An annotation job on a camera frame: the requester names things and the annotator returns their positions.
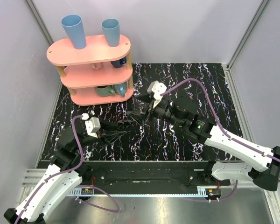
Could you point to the teal ceramic mug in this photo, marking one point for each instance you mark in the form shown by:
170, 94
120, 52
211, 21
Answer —
120, 89

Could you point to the dark blue mug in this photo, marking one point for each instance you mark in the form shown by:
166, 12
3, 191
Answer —
119, 63

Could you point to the black marbled table mat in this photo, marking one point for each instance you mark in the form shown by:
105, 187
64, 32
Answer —
156, 140

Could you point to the black earbud charging case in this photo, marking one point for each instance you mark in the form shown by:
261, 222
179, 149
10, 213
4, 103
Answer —
124, 125

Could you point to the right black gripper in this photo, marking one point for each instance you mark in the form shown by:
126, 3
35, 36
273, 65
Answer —
140, 116

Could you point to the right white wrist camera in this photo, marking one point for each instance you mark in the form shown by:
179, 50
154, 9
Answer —
156, 89

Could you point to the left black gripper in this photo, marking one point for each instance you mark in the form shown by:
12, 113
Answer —
105, 130

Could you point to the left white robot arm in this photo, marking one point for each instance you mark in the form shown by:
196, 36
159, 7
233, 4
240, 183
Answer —
67, 169

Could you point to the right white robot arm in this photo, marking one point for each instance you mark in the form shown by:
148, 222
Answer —
258, 164

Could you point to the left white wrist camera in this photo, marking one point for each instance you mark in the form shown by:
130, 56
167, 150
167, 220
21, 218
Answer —
92, 125

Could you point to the green ceramic mug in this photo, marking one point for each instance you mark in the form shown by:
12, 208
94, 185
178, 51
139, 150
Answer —
104, 91

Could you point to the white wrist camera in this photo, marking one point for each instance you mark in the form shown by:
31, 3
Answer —
92, 125
156, 89

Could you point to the pink mug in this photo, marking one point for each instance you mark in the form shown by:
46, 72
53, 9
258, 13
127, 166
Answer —
97, 66

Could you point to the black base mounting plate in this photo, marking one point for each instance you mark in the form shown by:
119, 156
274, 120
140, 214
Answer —
150, 177

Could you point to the right light blue cup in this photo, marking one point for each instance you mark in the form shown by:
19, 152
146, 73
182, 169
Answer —
111, 31

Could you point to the left light blue cup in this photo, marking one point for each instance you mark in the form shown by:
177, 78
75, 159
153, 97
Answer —
74, 29

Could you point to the light blue cup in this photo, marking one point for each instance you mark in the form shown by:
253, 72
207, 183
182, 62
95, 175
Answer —
74, 29
111, 31

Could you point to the pink three-tier shelf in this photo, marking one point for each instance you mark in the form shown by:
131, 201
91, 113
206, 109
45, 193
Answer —
76, 73

